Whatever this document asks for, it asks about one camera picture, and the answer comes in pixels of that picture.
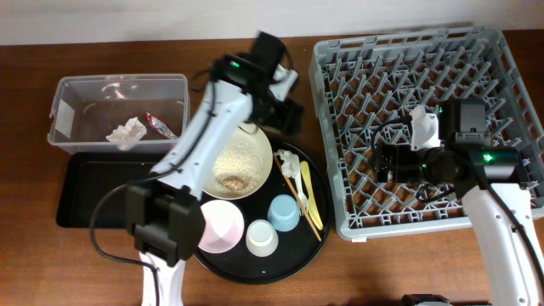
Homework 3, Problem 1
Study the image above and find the yellow plastic knife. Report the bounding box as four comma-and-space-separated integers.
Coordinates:
300, 161, 324, 230

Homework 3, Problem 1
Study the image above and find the clear plastic waste bin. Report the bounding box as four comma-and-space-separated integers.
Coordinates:
48, 74, 190, 154

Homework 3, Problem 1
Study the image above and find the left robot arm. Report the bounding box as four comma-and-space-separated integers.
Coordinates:
125, 31, 303, 305

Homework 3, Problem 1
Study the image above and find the brown food piece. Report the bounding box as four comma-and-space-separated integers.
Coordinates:
221, 176, 247, 191

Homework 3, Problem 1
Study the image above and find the round black serving tray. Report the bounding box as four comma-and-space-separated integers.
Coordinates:
195, 136, 334, 285

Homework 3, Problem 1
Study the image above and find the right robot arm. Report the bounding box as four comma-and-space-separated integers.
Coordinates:
370, 99, 543, 305

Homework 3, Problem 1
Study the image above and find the white napkin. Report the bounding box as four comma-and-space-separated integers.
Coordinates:
105, 117, 147, 151

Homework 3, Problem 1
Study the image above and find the pile of white rice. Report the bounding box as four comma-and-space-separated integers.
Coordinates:
212, 144, 264, 194

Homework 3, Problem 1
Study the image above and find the white cup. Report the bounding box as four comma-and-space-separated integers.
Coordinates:
246, 219, 279, 258

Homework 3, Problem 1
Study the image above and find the light blue cup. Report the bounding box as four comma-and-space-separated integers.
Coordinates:
267, 195, 300, 232

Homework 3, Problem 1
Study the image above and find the grey dishwasher rack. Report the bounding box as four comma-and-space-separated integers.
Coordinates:
309, 27, 543, 242

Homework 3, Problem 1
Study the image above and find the black rectangular tray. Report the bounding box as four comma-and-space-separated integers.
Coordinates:
56, 152, 162, 229

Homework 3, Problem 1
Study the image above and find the red silver snack wrapper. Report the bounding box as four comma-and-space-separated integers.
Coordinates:
145, 112, 178, 139

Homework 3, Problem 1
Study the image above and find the white plastic fork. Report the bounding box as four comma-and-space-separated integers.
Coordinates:
294, 169, 308, 212

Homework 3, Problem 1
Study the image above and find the small pink bowl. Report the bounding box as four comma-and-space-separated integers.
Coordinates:
198, 200, 245, 254

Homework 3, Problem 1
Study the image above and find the wooden chopstick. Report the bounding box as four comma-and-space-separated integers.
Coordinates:
273, 156, 322, 242

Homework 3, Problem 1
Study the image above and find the large cream bowl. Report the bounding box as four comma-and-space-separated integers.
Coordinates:
203, 123, 273, 200

